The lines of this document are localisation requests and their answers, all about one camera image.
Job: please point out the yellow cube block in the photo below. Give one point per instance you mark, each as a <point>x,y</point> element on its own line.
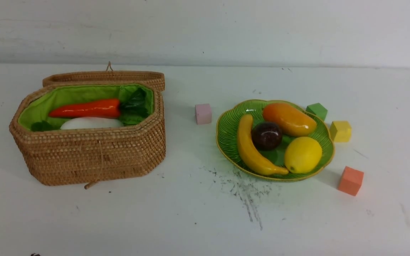
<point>341,131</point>

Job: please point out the yellow toy lemon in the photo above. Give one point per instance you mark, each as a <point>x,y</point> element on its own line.
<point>302,155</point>

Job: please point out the green cube block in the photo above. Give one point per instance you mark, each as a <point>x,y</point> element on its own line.
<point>317,109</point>

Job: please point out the woven wicker basket green lining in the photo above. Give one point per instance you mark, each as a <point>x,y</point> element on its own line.
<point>63,157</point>

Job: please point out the white toy radish with leaves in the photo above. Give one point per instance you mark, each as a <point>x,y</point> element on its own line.
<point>78,123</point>

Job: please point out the yellow toy banana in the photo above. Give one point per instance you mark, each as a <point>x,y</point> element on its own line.
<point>249,153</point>

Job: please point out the dark purple toy mangosteen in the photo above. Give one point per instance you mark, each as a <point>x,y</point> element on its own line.
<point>266,136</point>

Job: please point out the orange toy carrot with leaves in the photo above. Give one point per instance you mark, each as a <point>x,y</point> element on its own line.
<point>130,108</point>

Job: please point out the orange cube block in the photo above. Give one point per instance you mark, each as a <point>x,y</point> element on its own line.
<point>351,181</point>

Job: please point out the orange yellow toy mango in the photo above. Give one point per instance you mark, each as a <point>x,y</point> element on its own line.
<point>291,121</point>

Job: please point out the pink cube block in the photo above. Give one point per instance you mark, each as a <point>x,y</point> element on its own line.
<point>203,114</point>

